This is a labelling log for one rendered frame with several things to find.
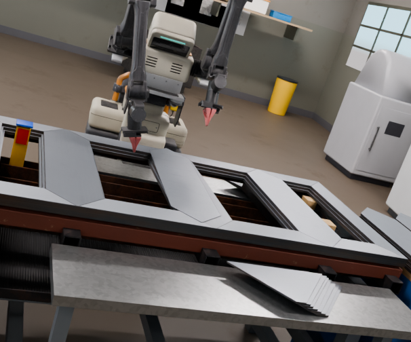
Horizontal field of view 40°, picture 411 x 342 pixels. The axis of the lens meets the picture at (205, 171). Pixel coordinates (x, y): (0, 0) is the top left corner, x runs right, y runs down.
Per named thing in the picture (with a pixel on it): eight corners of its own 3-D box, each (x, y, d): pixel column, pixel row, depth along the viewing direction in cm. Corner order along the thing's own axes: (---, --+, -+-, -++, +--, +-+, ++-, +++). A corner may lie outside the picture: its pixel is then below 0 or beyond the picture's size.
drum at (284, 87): (282, 112, 989) (294, 79, 971) (289, 118, 955) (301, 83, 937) (263, 107, 980) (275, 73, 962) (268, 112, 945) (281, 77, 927)
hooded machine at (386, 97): (396, 191, 683) (449, 69, 638) (344, 178, 665) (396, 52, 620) (365, 167, 763) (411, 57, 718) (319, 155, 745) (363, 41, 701)
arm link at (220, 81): (226, 72, 256) (208, 67, 254) (234, 65, 245) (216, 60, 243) (221, 97, 254) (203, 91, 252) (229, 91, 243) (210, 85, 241)
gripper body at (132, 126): (148, 134, 223) (148, 117, 221) (123, 135, 220) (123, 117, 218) (145, 130, 229) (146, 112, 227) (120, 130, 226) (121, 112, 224)
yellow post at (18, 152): (20, 176, 213) (30, 129, 208) (7, 174, 211) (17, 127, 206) (21, 172, 218) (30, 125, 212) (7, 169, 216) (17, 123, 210)
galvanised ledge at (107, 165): (312, 216, 284) (314, 211, 283) (53, 169, 238) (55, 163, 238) (296, 199, 302) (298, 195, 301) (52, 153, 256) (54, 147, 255)
